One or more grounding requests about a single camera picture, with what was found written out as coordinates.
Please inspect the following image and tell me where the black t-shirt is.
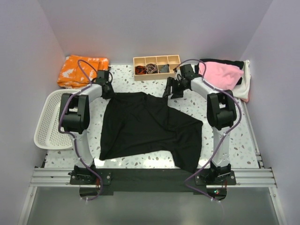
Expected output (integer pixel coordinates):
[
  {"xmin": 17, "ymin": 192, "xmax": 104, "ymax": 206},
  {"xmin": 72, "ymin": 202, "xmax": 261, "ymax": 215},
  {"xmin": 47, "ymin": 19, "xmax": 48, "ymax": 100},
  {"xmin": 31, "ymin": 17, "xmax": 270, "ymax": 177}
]
[
  {"xmin": 201, "ymin": 59, "xmax": 244, "ymax": 85},
  {"xmin": 99, "ymin": 92, "xmax": 203, "ymax": 173}
]

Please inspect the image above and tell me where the black folded t-shirt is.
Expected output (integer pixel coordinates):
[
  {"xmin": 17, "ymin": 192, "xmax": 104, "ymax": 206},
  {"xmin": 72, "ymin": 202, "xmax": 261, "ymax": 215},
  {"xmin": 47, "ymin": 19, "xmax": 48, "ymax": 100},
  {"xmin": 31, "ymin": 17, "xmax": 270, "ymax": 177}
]
[{"xmin": 201, "ymin": 59, "xmax": 244, "ymax": 85}]

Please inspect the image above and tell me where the white plastic perforated basket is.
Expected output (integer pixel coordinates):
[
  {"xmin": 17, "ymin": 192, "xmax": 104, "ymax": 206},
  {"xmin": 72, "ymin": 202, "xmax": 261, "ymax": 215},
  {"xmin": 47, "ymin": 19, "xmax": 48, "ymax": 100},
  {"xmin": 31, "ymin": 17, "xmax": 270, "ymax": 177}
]
[{"xmin": 33, "ymin": 89, "xmax": 77, "ymax": 150}]

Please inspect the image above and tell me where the brown patterned rolled sock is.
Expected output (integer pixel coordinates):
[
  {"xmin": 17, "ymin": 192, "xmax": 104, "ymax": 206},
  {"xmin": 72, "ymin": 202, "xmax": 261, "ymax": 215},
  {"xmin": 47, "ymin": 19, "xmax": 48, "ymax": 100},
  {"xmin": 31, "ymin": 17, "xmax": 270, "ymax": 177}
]
[{"xmin": 145, "ymin": 63, "xmax": 158, "ymax": 74}]

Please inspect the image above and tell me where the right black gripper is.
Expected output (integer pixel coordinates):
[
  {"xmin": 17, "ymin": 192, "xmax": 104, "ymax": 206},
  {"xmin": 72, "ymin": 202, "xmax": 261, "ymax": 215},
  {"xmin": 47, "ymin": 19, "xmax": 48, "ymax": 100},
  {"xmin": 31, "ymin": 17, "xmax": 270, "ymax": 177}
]
[{"xmin": 163, "ymin": 77, "xmax": 188, "ymax": 99}]

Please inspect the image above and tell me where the pink folded t-shirt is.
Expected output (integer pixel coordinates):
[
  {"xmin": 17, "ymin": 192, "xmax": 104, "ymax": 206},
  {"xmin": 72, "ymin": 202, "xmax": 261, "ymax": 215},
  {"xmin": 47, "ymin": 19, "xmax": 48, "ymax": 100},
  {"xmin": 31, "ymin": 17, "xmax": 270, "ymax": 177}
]
[{"xmin": 198, "ymin": 62, "xmax": 244, "ymax": 90}]

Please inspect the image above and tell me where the grey folded sock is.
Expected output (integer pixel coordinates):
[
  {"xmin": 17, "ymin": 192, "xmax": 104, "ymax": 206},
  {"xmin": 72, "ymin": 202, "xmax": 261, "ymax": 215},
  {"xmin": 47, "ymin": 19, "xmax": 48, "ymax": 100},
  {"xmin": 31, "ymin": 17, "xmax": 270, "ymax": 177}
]
[{"xmin": 159, "ymin": 64, "xmax": 169, "ymax": 73}]

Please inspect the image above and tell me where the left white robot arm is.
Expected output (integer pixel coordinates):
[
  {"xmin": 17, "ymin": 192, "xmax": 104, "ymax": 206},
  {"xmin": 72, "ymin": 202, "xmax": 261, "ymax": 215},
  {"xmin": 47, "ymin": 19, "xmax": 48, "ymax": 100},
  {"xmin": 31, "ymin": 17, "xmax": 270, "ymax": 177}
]
[{"xmin": 58, "ymin": 70, "xmax": 114, "ymax": 184}]

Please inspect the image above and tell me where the white folded t-shirt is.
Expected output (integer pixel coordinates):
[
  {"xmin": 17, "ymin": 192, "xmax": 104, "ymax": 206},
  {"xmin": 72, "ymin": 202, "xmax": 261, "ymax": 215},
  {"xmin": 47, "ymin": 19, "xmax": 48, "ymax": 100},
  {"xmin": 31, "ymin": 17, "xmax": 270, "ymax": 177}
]
[{"xmin": 232, "ymin": 60, "xmax": 251, "ymax": 102}]

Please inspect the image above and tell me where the wooden compartment tray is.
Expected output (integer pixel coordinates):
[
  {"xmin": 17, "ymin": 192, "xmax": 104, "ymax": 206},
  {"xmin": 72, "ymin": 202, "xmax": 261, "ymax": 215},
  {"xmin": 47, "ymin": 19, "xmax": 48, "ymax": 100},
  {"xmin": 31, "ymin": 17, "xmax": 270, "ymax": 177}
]
[{"xmin": 133, "ymin": 55, "xmax": 181, "ymax": 81}]

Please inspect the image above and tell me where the orange black rolled sock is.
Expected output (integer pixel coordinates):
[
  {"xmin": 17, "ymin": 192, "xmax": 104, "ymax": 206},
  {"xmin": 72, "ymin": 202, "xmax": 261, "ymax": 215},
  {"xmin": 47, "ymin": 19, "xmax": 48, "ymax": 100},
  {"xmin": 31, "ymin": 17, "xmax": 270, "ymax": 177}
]
[{"xmin": 135, "ymin": 66, "xmax": 146, "ymax": 75}]

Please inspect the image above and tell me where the orange white folded cloth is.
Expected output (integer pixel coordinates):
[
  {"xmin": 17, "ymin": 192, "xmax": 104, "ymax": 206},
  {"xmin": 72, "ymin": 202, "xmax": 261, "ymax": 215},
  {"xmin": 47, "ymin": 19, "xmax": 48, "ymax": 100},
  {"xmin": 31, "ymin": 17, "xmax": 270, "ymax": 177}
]
[{"xmin": 57, "ymin": 55, "xmax": 109, "ymax": 89}]

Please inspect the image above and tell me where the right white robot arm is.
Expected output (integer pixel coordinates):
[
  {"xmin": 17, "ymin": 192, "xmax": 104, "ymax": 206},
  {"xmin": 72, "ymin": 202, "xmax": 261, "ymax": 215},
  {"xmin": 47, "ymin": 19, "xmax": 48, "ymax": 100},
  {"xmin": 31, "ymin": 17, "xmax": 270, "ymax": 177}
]
[{"xmin": 163, "ymin": 61, "xmax": 242, "ymax": 184}]

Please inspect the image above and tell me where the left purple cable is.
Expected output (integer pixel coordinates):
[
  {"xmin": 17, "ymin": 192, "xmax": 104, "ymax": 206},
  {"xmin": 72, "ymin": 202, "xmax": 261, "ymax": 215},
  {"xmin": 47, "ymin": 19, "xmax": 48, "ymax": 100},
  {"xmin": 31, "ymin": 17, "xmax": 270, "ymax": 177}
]
[{"xmin": 58, "ymin": 60, "xmax": 104, "ymax": 201}]

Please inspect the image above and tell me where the black mounting base plate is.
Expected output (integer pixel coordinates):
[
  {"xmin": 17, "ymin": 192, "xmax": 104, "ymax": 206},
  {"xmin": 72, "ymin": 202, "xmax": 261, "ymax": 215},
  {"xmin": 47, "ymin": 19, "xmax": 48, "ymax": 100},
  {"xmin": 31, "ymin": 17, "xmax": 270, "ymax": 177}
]
[{"xmin": 68, "ymin": 168, "xmax": 237, "ymax": 198}]

